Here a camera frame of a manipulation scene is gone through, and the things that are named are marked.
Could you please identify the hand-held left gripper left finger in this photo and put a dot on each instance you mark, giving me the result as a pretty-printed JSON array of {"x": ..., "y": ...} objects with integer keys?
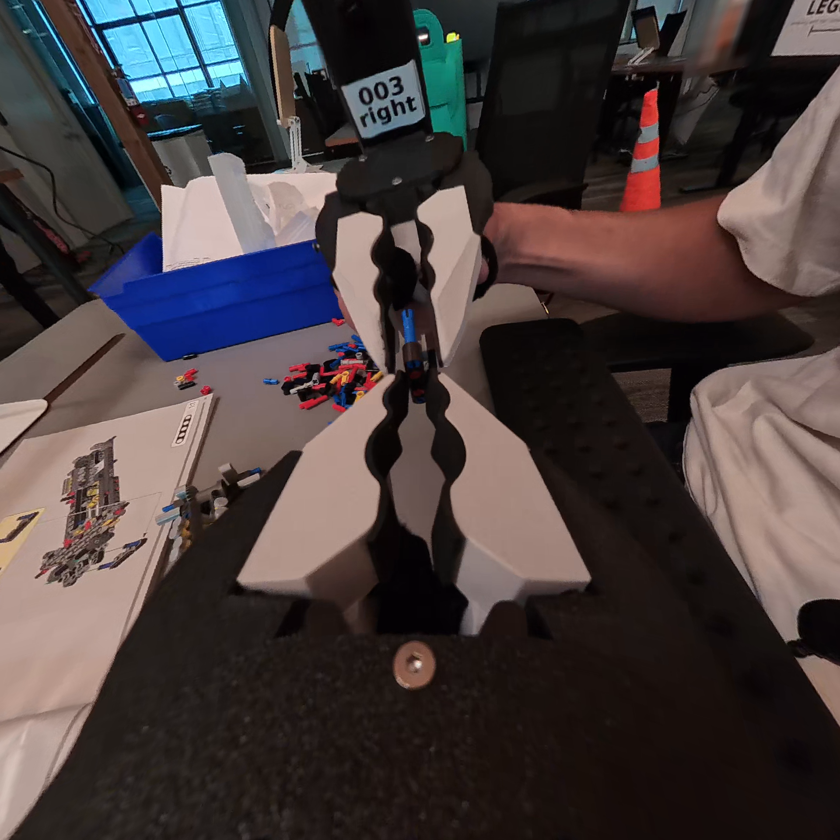
[{"x": 315, "y": 518}]

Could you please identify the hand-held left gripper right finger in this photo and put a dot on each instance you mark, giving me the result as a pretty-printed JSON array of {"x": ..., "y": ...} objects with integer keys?
[{"x": 518, "y": 518}]

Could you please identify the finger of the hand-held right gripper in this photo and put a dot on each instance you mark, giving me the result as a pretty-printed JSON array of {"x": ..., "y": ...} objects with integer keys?
[
  {"x": 354, "y": 275},
  {"x": 456, "y": 262}
]

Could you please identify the grey lego chassis assembly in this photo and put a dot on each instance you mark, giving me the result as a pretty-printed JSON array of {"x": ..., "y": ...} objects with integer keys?
[{"x": 210, "y": 499}]

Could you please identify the black lego beam blue pins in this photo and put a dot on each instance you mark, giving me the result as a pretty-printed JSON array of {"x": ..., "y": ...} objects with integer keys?
[{"x": 420, "y": 380}]

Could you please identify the person's right forearm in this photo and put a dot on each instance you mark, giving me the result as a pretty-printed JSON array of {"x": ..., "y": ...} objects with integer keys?
[{"x": 623, "y": 256}]

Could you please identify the pile of lego pins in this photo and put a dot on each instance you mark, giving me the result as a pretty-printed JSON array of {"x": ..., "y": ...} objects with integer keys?
[{"x": 328, "y": 380}]

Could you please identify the lego instruction booklet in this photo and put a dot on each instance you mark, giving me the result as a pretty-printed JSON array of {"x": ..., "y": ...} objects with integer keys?
[{"x": 65, "y": 623}]

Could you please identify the person's right hand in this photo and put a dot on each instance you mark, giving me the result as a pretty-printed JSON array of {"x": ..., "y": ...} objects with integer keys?
[{"x": 508, "y": 243}]

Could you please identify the curved black and wood stand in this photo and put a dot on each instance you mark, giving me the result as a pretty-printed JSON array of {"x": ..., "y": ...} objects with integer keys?
[{"x": 283, "y": 72}]

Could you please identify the teal felt bag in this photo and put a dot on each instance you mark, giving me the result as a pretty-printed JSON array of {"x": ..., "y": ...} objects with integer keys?
[{"x": 446, "y": 85}]

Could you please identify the blue plastic bin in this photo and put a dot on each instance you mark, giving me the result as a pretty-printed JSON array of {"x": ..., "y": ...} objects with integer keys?
[{"x": 216, "y": 295}]

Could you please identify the crumpled white paper bags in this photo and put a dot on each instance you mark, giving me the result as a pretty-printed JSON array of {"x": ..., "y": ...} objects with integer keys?
[{"x": 197, "y": 216}]

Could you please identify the black mesh office chair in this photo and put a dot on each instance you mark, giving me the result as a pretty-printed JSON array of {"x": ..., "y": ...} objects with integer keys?
[{"x": 544, "y": 85}]

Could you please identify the small yellow red pin cluster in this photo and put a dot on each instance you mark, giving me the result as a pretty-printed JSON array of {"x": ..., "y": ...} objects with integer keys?
[{"x": 186, "y": 379}]

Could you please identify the grid pane window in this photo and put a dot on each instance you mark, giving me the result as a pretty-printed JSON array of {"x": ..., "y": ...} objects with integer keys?
[{"x": 164, "y": 46}]

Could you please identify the orange traffic cone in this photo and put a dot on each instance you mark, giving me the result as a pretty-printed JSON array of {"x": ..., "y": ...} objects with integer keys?
[{"x": 643, "y": 164}]

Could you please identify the white cabinet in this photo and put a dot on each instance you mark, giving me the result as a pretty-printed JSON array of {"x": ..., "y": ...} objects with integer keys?
[{"x": 180, "y": 154}]

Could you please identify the red fire extinguisher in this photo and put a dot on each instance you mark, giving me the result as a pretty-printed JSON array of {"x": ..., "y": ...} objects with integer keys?
[{"x": 131, "y": 95}]

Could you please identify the black and white marker sign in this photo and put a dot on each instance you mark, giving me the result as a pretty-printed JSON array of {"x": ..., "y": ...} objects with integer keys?
[{"x": 807, "y": 26}]

